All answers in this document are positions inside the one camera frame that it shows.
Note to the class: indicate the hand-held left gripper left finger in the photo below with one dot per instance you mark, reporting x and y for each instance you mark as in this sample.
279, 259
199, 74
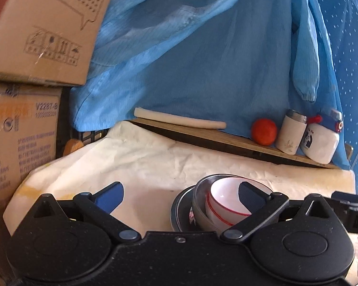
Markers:
110, 199

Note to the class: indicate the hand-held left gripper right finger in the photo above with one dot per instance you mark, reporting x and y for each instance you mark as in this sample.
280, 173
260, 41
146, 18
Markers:
250, 197

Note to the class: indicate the steel bowl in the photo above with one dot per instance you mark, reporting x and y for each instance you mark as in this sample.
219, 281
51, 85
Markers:
200, 211

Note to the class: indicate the large steel plate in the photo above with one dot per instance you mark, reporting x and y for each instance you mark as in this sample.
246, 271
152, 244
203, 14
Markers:
179, 211

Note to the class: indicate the cream table cloth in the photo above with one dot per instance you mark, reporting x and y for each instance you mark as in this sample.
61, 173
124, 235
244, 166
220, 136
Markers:
137, 166

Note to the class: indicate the red tomato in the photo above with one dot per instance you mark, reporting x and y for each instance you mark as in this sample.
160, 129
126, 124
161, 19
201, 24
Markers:
264, 132

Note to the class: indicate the black plastic crate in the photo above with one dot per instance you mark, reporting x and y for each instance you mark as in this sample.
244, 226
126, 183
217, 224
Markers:
89, 135

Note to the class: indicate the white thermos cup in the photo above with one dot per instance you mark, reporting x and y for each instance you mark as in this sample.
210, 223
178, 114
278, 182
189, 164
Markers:
291, 132

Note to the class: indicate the white bottle with blue lid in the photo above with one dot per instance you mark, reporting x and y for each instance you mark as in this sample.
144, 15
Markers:
320, 143

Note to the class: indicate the wooden rolling pin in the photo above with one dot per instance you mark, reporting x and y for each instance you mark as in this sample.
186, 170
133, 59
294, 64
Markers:
179, 119

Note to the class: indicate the printed cardboard box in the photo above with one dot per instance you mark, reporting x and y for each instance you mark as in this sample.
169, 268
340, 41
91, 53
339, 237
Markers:
18, 140

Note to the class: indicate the light blue work coat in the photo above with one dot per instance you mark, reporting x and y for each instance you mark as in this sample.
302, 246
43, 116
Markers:
197, 65

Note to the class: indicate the blue dotted fabric tent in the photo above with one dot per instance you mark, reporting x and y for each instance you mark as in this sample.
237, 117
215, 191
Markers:
352, 50

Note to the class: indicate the open brown cardboard box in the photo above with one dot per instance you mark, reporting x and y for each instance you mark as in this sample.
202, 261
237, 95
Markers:
47, 35

